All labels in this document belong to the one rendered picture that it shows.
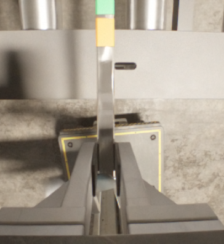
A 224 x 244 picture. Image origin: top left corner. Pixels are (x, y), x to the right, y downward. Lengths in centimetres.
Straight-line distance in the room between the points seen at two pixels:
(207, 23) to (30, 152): 175
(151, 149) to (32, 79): 106
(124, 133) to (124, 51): 95
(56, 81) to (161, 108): 131
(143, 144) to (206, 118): 69
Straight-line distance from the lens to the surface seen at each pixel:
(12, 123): 167
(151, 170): 132
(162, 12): 55
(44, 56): 26
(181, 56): 27
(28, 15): 56
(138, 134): 118
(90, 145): 15
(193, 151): 175
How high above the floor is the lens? 141
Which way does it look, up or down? 74 degrees down
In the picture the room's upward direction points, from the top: 174 degrees clockwise
